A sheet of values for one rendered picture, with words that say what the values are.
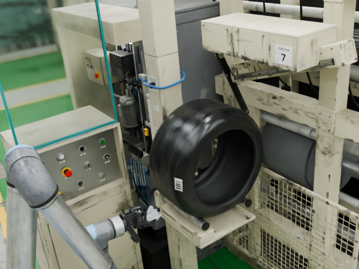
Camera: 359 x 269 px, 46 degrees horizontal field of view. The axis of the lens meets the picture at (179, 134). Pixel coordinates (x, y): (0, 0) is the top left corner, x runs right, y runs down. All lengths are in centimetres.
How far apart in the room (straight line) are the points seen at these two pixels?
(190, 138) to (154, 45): 50
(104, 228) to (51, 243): 68
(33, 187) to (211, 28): 112
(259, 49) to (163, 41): 47
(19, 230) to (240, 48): 119
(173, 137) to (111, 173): 71
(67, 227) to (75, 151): 82
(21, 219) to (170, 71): 97
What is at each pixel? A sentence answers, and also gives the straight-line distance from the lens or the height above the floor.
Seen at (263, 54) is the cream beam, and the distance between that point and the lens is 185.
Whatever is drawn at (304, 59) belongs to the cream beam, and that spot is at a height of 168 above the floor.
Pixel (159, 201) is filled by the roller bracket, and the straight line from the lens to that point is 229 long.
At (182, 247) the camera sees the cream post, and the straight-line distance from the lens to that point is 261.
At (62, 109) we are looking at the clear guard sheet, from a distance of 221.
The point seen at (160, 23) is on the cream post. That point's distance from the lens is 202.
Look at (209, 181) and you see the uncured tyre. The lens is 232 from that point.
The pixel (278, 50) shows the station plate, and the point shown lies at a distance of 179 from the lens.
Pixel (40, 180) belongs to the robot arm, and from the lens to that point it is 148.
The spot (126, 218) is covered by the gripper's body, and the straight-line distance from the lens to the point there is 189.
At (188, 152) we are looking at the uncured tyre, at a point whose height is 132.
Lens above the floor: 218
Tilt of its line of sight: 25 degrees down
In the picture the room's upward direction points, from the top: 6 degrees counter-clockwise
